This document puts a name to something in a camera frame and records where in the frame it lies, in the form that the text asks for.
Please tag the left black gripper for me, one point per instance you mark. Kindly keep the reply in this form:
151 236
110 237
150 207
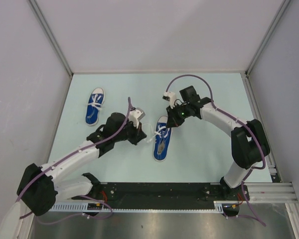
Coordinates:
138 134

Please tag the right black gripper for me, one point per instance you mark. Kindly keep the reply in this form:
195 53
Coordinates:
172 120

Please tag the blue sneaker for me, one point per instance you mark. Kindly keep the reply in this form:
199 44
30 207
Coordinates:
94 106
160 150

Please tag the white shoelace of sneaker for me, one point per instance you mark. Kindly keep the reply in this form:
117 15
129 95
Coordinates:
153 134

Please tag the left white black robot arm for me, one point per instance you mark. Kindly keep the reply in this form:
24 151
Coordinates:
42 186

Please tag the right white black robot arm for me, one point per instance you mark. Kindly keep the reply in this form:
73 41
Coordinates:
249 145

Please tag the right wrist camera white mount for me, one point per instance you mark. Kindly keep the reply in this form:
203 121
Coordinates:
170 97

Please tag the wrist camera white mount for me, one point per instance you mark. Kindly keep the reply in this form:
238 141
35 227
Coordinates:
170 97
135 115

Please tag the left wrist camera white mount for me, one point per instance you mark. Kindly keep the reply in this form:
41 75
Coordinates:
135 115

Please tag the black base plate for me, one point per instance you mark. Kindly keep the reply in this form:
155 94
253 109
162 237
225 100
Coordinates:
166 195

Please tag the white slotted cable duct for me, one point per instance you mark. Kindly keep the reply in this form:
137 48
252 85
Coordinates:
94 207

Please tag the aluminium corner post right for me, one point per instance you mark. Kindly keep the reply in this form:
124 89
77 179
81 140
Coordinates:
268 35

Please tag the aluminium corner post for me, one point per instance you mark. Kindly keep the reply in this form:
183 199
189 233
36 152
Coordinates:
38 13
268 35

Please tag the aluminium corner post left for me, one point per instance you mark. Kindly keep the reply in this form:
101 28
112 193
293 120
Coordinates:
38 13

